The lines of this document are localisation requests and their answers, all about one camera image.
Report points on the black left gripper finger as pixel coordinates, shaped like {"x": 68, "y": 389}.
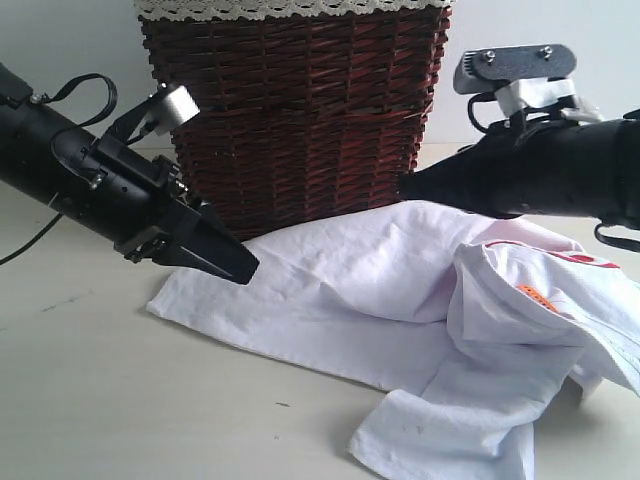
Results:
{"x": 209, "y": 228}
{"x": 208, "y": 257}

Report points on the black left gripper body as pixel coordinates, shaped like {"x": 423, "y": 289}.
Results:
{"x": 140, "y": 202}

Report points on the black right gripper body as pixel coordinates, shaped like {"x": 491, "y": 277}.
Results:
{"x": 555, "y": 171}

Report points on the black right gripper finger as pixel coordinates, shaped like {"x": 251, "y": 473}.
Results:
{"x": 459, "y": 181}

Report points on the white t-shirt with red print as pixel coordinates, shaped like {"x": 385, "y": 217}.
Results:
{"x": 469, "y": 325}

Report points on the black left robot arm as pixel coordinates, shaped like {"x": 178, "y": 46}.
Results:
{"x": 46, "y": 156}

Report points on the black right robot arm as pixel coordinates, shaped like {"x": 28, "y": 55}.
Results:
{"x": 499, "y": 139}

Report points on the dark red wicker basket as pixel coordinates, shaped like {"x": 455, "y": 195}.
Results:
{"x": 301, "y": 118}

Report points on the floral patterned beige cloth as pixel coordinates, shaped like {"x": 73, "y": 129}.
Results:
{"x": 262, "y": 9}

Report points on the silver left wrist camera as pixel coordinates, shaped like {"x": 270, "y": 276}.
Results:
{"x": 162, "y": 112}

